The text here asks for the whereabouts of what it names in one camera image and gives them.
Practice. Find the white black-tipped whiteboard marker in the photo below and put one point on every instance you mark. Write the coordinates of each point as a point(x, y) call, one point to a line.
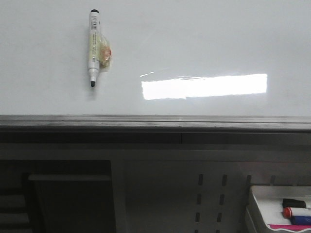
point(99, 50)

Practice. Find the white whiteboard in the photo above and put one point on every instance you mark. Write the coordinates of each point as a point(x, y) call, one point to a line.
point(169, 57)

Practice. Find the white pegboard panel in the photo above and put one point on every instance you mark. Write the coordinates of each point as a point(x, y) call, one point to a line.
point(198, 196)

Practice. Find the dark panel with white bar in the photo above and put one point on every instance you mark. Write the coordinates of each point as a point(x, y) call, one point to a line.
point(72, 196)

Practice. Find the white plastic storage tray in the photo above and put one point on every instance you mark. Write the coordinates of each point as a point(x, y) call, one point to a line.
point(265, 207)

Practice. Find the red-capped marker in tray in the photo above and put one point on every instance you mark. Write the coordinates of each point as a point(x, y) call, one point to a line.
point(289, 212)

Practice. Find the blue marker in tray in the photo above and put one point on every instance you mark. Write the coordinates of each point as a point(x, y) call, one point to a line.
point(301, 220)

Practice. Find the pink item in tray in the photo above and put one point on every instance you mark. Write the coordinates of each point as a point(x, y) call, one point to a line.
point(294, 228)

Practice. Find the grey whiteboard frame rail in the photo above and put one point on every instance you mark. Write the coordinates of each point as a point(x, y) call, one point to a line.
point(260, 130)

